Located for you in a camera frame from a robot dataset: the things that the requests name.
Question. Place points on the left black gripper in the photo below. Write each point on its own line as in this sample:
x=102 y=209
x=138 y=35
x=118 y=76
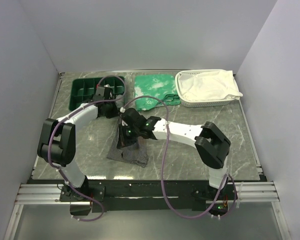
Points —
x=115 y=113

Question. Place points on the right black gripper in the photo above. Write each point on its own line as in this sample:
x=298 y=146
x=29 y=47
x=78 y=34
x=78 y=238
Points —
x=123 y=141

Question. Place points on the green compartment organizer tray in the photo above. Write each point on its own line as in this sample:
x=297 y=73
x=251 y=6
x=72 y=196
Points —
x=83 y=89

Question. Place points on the green white patterned underwear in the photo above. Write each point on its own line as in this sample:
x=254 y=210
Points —
x=160 y=86

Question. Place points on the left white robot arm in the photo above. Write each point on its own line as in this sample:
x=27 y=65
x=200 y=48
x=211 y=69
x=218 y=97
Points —
x=57 y=142

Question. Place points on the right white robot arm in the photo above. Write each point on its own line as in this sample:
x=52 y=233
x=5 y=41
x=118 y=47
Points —
x=212 y=145

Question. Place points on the rolled grey striped underwear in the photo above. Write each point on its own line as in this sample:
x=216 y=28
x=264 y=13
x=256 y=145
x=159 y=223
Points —
x=120 y=100

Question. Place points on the white plastic basket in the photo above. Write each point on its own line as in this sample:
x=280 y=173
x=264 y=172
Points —
x=205 y=101

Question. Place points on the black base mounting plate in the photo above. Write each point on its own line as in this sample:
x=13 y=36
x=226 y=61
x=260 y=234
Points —
x=142 y=195

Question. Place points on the white cloth in basket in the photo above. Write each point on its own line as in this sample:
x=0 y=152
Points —
x=210 y=85

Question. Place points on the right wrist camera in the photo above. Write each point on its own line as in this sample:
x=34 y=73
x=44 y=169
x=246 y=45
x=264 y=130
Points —
x=132 y=117

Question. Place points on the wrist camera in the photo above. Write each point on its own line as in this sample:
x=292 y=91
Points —
x=103 y=92
x=132 y=117

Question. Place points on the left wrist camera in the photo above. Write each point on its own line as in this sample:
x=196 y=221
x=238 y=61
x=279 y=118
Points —
x=103 y=92

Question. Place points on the aluminium frame rail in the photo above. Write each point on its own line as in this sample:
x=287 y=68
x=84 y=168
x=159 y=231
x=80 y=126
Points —
x=38 y=194

